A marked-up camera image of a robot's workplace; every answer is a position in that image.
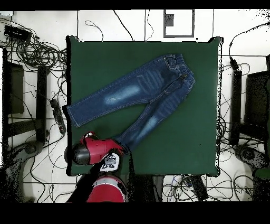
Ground black rectangular box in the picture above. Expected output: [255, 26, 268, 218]
[3, 25, 32, 42]

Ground black frame stand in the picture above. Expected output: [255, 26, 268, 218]
[2, 47, 50, 146]

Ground dark green table cloth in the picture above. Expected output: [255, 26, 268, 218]
[66, 35, 224, 177]

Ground black cable with adapter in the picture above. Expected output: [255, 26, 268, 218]
[228, 21, 270, 71]

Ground grey square floor frame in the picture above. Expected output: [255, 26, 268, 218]
[163, 9, 195, 39]

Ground long black bar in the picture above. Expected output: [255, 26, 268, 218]
[229, 69, 243, 146]

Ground looped thin black cable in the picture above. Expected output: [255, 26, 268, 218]
[84, 20, 104, 42]

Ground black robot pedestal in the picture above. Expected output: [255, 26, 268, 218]
[128, 175, 165, 202]

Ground black cable tangle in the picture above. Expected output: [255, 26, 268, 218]
[0, 17, 68, 72]

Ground black power strip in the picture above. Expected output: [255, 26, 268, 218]
[50, 98, 67, 135]

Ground short black bar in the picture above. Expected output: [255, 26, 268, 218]
[188, 175, 209, 201]

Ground blue denim jeans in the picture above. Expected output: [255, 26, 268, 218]
[66, 53, 196, 152]

